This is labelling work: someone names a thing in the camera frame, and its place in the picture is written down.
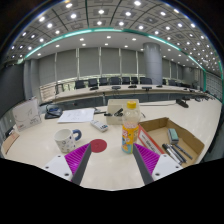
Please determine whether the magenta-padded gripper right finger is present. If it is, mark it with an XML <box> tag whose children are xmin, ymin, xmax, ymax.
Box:
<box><xmin>132</xmin><ymin>143</ymin><xmax>183</xmax><ymax>186</ymax></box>

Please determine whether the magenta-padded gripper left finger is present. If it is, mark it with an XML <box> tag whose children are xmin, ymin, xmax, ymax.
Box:
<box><xmin>42</xmin><ymin>143</ymin><xmax>92</xmax><ymax>186</ymax></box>

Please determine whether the yellow-capped clear drink bottle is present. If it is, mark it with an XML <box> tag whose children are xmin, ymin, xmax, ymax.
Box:
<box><xmin>121</xmin><ymin>100</ymin><xmax>141</xmax><ymax>155</ymax></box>

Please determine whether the black marker pen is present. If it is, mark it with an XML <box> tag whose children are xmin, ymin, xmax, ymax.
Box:
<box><xmin>174</xmin><ymin>143</ymin><xmax>194</xmax><ymax>160</ymax></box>
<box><xmin>168</xmin><ymin>143</ymin><xmax>186</xmax><ymax>164</ymax></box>
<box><xmin>161</xmin><ymin>143</ymin><xmax>181</xmax><ymax>164</ymax></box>

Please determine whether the grey-green whiteboard eraser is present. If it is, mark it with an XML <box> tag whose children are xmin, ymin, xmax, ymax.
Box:
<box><xmin>167</xmin><ymin>127</ymin><xmax>180</xmax><ymax>145</ymax></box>

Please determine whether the red and white flat package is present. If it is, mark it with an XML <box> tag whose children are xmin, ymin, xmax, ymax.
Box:
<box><xmin>137</xmin><ymin>124</ymin><xmax>165</xmax><ymax>155</ymax></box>

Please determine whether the open brown cardboard box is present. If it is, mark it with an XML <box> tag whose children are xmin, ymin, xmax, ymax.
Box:
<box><xmin>137</xmin><ymin>116</ymin><xmax>205</xmax><ymax>168</ymax></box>

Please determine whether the flat round red coaster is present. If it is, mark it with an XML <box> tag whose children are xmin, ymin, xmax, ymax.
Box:
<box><xmin>89</xmin><ymin>138</ymin><xmax>108</xmax><ymax>154</ymax></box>

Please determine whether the brown cardboard piece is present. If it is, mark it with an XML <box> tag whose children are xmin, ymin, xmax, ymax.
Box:
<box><xmin>0</xmin><ymin>130</ymin><xmax>20</xmax><ymax>155</ymax></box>

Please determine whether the white printed paper sheet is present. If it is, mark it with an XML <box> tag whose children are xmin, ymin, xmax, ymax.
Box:
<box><xmin>57</xmin><ymin>107</ymin><xmax>96</xmax><ymax>124</ymax></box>

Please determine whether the black desk telephone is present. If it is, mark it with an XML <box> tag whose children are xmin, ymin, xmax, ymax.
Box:
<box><xmin>44</xmin><ymin>104</ymin><xmax>63</xmax><ymax>120</ymax></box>

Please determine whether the white remote control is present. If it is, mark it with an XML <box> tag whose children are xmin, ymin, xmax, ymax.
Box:
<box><xmin>89</xmin><ymin>119</ymin><xmax>109</xmax><ymax>133</ymax></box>

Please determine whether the black desk microphone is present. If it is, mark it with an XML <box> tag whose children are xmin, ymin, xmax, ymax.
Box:
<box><xmin>175</xmin><ymin>98</ymin><xmax>190</xmax><ymax>109</ymax></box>

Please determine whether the long curved conference desk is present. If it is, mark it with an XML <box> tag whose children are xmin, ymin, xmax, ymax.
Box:
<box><xmin>39</xmin><ymin>83</ymin><xmax>214</xmax><ymax>109</ymax></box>

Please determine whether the row of black office chairs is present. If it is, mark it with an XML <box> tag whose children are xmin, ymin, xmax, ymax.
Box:
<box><xmin>73</xmin><ymin>76</ymin><xmax>188</xmax><ymax>90</ymax></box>

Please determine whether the group of round ceiling lights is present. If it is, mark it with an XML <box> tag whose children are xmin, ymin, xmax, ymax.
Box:
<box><xmin>9</xmin><ymin>0</ymin><xmax>218</xmax><ymax>64</ymax></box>

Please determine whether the white mug with blue handle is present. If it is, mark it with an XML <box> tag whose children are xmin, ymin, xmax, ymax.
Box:
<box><xmin>53</xmin><ymin>128</ymin><xmax>83</xmax><ymax>154</ymax></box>

